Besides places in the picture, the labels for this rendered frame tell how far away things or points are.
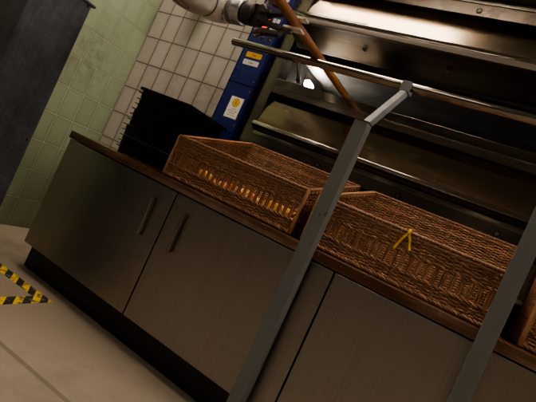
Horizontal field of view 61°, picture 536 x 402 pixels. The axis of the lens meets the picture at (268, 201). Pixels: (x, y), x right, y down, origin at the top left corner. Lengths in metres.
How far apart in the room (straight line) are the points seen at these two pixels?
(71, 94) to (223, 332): 1.56
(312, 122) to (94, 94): 1.20
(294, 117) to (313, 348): 1.10
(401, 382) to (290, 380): 0.29
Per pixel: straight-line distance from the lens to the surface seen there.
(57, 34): 1.68
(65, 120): 2.54
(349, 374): 1.26
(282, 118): 2.05
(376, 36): 1.90
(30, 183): 2.55
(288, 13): 1.48
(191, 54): 2.48
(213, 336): 1.41
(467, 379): 1.15
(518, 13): 2.04
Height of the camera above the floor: 0.65
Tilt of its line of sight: level
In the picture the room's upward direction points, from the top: 25 degrees clockwise
